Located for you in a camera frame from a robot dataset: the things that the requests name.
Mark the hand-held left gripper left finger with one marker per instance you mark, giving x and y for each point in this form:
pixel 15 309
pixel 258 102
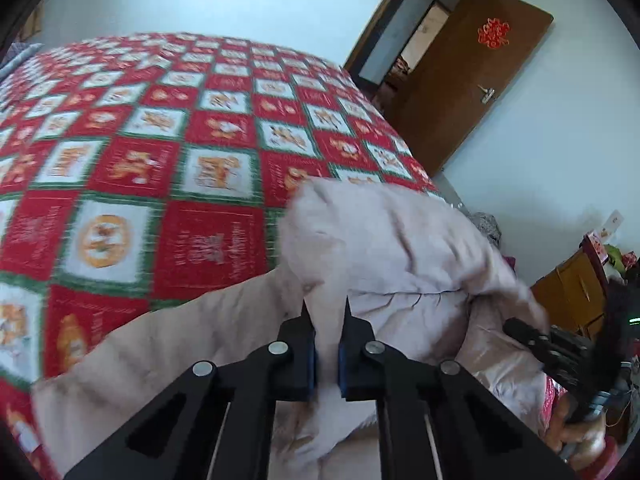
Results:
pixel 313 371

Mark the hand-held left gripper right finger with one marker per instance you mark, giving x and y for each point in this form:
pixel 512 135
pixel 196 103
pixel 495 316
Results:
pixel 342 371

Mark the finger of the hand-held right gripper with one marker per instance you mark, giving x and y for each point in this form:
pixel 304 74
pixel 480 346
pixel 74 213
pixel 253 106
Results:
pixel 525 336

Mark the pink quilted jacket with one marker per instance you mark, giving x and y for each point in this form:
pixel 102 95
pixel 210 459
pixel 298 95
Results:
pixel 400 250

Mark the person's right hand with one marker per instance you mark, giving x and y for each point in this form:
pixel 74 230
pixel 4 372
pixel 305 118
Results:
pixel 575 432

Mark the wooden desk with drawers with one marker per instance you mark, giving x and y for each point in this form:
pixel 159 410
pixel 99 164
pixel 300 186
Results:
pixel 570 290

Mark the green bag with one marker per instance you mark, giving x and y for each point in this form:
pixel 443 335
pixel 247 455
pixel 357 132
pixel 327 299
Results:
pixel 620 259

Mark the patterned tissue box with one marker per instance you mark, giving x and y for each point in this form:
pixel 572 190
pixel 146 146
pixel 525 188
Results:
pixel 597 244

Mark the grey cloth on floor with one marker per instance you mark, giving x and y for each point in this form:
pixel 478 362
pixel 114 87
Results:
pixel 485 227

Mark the white box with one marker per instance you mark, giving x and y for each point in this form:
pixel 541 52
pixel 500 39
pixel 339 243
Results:
pixel 615 218

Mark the red checked printed blanket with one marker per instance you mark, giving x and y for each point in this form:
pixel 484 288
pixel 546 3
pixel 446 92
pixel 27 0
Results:
pixel 200 160

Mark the brown wooden door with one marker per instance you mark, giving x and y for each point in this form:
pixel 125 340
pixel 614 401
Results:
pixel 450 100

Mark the red paper door decoration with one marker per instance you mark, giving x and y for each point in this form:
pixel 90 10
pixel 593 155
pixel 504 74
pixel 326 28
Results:
pixel 493 33

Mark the brown door frame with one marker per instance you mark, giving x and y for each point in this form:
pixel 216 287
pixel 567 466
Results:
pixel 372 25

